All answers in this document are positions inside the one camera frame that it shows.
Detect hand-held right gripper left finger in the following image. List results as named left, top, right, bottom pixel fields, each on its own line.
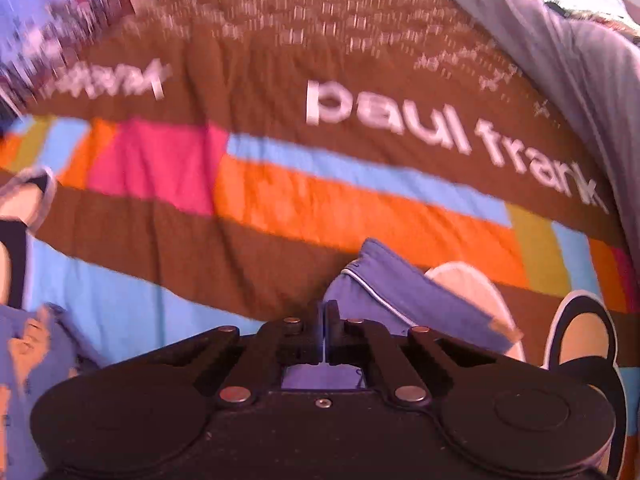
left=186, top=302, right=327, bottom=407

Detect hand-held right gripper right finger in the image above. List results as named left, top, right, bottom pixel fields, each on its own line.
left=326, top=301, right=501, bottom=408

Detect purple printed pants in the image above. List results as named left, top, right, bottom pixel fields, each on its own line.
left=0, top=239, right=523, bottom=480

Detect brown printed blanket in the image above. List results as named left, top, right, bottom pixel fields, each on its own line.
left=0, top=0, right=640, bottom=480

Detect grey duvet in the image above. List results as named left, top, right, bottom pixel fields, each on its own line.
left=442, top=0, right=640, bottom=251

